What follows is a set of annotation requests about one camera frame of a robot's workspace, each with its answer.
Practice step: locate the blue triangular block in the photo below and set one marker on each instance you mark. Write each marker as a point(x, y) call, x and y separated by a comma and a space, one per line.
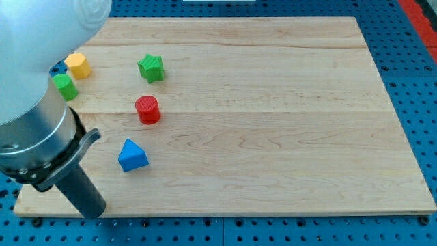
point(132, 156)

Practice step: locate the green star block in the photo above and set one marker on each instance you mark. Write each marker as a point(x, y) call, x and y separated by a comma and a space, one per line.
point(151, 68)

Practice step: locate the light wooden board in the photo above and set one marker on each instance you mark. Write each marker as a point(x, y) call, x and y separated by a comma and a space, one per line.
point(260, 117)

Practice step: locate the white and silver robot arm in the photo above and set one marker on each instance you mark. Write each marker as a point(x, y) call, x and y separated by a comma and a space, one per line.
point(42, 139)

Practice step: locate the yellow hexagonal block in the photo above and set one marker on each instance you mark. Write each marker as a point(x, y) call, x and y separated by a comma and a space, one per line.
point(78, 65)

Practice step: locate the green cylinder block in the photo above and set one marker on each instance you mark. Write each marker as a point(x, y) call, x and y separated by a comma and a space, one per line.
point(66, 87)

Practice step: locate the red tape strip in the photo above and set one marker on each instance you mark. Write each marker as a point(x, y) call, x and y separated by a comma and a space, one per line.
point(422, 17)

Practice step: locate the red cylinder block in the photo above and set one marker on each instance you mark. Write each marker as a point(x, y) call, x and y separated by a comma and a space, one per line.
point(147, 108)

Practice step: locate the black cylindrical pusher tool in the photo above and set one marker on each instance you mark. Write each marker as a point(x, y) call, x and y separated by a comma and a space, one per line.
point(82, 194)

